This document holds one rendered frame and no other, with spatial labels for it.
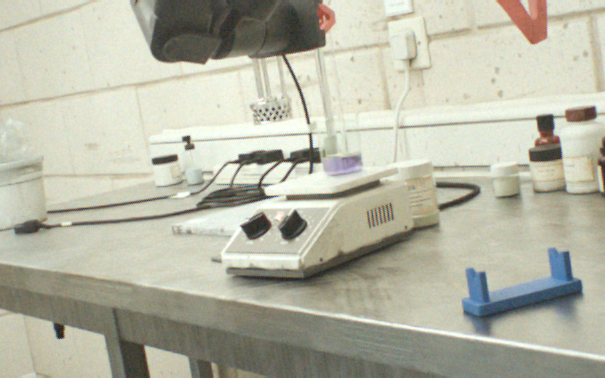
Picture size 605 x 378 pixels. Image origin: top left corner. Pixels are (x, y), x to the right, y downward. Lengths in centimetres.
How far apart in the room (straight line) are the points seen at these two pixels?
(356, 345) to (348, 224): 24
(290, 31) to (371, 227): 24
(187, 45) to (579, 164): 58
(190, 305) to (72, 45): 177
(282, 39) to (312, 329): 31
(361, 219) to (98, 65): 166
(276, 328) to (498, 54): 76
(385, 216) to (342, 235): 8
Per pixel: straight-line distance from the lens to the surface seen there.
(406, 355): 88
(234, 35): 103
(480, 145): 164
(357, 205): 115
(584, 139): 136
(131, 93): 260
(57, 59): 295
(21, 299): 171
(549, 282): 91
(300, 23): 111
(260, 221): 116
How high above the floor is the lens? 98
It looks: 7 degrees down
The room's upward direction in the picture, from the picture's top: 9 degrees counter-clockwise
